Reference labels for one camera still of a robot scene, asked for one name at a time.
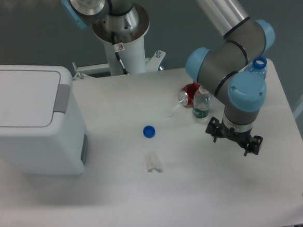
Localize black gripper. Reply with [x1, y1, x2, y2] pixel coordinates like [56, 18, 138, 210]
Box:
[205, 117, 263, 157]

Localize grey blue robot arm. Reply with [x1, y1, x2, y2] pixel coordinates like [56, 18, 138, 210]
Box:
[61, 0, 275, 154]

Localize red soda can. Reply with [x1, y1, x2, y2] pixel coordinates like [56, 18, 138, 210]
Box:
[178, 81, 200, 107]

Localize white trash can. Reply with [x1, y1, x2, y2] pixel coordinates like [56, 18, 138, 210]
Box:
[0, 65, 88, 175]

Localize clear green-tinted bottle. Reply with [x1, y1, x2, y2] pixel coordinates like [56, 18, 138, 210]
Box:
[192, 86, 211, 119]

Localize clear bottle blue neck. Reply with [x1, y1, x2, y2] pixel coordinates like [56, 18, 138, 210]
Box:
[244, 56, 268, 80]

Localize crumpled white tissue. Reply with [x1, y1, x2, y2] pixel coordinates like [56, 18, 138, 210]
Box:
[146, 151, 163, 173]

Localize blue bottle cap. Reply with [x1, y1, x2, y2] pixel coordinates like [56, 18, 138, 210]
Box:
[142, 125, 156, 139]

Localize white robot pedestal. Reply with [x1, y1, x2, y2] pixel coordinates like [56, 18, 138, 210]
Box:
[72, 4, 166, 79]

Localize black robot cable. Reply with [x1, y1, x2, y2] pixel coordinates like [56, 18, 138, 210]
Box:
[104, 0, 139, 76]

